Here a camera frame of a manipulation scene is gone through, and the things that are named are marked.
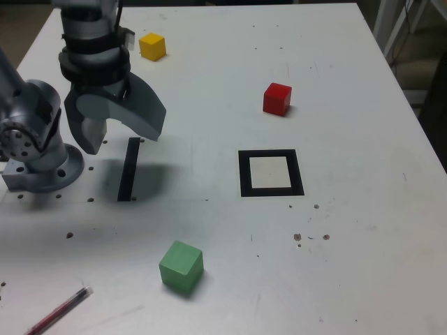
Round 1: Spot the red pen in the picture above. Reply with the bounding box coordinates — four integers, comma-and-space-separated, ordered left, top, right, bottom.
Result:
23, 285, 94, 335

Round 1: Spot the black tape square outline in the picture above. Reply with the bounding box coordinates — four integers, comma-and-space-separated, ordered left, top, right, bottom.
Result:
237, 149, 305, 198

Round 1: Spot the black tape strip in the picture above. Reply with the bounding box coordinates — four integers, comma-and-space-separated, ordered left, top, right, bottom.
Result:
117, 137, 141, 202

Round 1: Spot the red cube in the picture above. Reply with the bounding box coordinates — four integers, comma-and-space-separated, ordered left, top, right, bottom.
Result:
262, 82, 293, 117

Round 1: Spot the white metal frame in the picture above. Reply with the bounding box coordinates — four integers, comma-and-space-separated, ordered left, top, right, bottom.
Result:
372, 0, 431, 59

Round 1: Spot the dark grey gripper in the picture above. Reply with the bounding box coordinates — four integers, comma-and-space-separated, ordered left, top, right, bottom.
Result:
64, 71, 168, 155

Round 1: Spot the yellow cube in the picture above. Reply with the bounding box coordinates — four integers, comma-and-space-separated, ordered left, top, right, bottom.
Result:
138, 32, 168, 63

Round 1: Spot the green cube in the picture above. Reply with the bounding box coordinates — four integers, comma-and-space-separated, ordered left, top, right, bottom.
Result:
159, 240, 204, 297

